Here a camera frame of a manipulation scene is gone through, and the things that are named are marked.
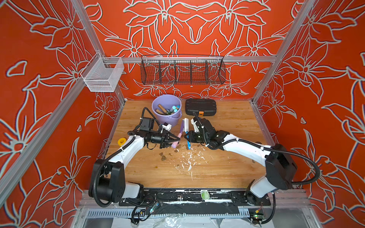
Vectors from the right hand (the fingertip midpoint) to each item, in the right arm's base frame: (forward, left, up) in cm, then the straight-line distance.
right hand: (184, 134), depth 81 cm
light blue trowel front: (+19, +7, +3) cm, 21 cm away
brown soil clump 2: (-8, +13, -15) cm, 21 cm away
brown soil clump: (-6, +15, -15) cm, 22 cm away
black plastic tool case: (+32, -14, -10) cm, 36 cm away
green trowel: (+21, +18, -4) cm, 28 cm away
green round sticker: (-28, -12, -15) cm, 34 cm away
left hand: (-7, +3, +5) cm, 9 cm away
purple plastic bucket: (+26, +13, -6) cm, 30 cm away
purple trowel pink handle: (-9, +5, +6) cm, 12 cm away
